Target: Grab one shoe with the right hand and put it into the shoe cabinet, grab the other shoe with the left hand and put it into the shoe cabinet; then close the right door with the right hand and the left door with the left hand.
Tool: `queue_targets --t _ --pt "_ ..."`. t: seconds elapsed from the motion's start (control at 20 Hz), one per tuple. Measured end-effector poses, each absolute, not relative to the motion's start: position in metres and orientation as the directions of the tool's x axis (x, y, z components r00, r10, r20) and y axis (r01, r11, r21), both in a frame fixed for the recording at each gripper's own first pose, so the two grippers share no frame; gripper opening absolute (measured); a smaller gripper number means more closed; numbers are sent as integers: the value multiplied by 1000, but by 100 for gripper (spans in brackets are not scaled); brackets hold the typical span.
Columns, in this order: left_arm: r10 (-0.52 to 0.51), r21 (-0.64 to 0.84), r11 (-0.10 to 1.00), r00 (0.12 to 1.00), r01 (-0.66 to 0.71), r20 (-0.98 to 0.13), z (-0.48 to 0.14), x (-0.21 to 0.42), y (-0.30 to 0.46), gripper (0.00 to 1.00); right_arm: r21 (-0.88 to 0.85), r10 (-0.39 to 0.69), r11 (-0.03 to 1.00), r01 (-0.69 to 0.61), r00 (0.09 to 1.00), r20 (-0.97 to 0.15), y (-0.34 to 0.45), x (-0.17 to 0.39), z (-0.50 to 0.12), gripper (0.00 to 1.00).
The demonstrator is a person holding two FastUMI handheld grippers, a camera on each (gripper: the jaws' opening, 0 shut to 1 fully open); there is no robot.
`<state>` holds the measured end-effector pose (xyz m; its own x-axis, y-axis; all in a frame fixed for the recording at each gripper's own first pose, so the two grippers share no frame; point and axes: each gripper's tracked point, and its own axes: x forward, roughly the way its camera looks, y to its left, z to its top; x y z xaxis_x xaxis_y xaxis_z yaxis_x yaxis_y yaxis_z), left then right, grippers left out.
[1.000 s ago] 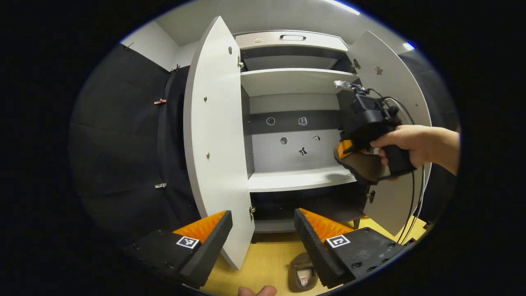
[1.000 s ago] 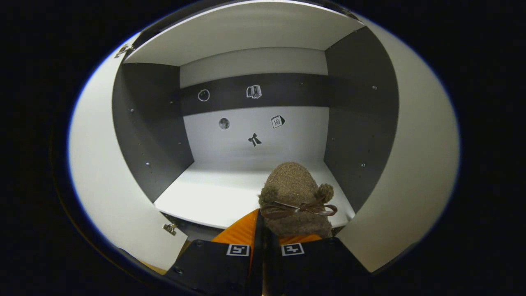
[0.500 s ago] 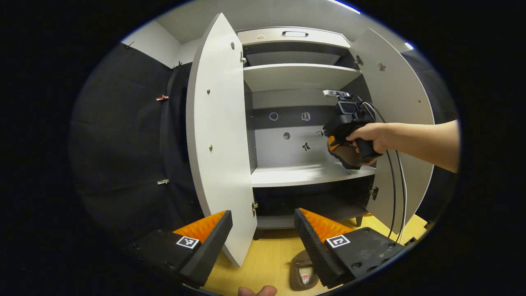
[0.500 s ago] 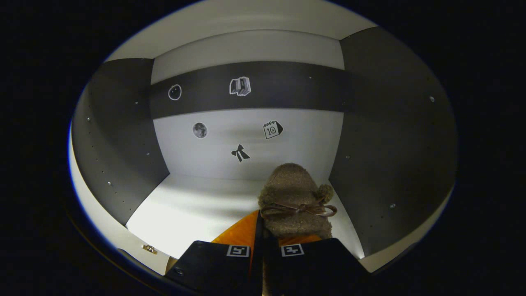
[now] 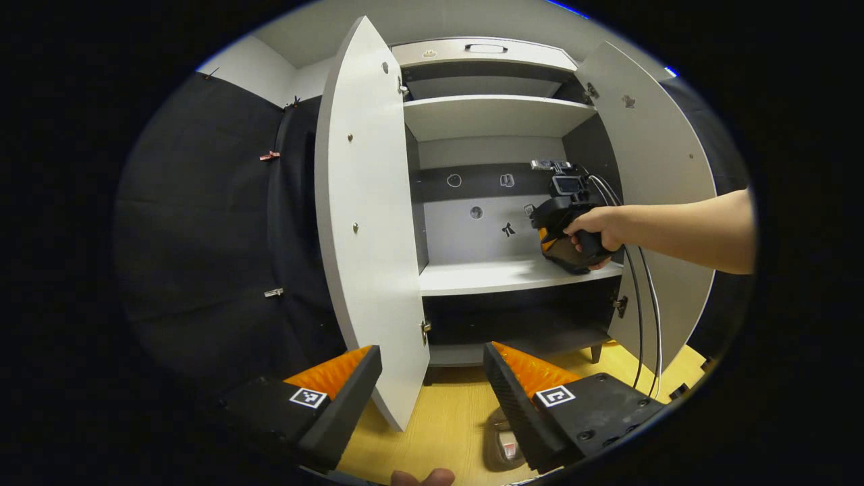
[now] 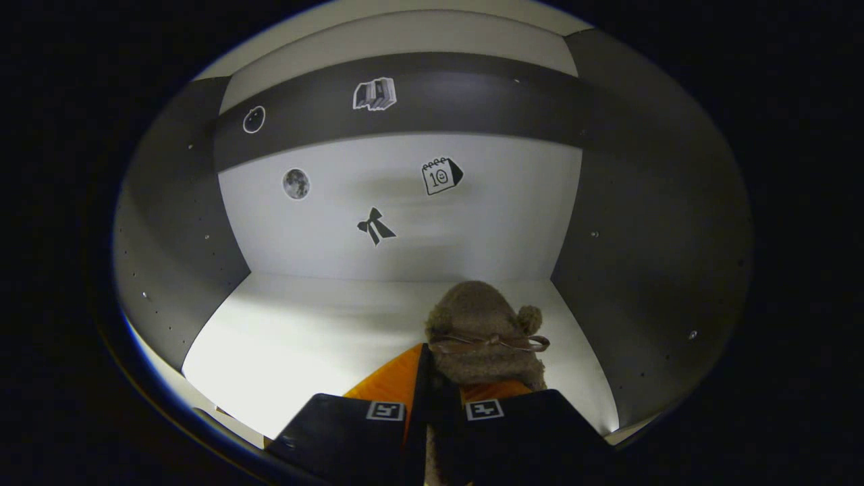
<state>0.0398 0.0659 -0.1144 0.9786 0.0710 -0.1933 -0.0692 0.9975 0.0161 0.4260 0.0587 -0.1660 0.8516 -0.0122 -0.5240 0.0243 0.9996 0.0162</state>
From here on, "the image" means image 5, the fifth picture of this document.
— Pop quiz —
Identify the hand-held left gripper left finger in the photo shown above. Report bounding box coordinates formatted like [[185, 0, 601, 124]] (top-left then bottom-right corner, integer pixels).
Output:
[[219, 344, 383, 473]]

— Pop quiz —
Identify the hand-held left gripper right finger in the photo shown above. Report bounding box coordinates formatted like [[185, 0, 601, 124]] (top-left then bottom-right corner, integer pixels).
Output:
[[483, 341, 669, 475]]

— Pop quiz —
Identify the white shoe cabinet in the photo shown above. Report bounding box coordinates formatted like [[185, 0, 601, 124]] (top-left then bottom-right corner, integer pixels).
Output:
[[390, 37, 625, 369]]

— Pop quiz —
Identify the white cabinet door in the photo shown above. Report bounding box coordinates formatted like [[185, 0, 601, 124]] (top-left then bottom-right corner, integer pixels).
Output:
[[314, 15, 431, 433], [577, 42, 718, 375]]

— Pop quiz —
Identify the white cabinet shelf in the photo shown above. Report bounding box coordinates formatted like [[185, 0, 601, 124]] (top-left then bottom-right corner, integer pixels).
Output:
[[418, 255, 623, 298], [403, 94, 598, 142]]

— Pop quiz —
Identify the grey cabinet drawer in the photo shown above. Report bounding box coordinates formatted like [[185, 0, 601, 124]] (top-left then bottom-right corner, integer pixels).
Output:
[[391, 38, 580, 72]]

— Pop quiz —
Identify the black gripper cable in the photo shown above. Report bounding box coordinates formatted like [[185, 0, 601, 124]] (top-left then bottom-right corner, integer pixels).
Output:
[[587, 174, 645, 391]]

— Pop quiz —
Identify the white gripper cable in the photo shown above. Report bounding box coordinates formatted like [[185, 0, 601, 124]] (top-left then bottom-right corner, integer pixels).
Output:
[[591, 174, 664, 399]]

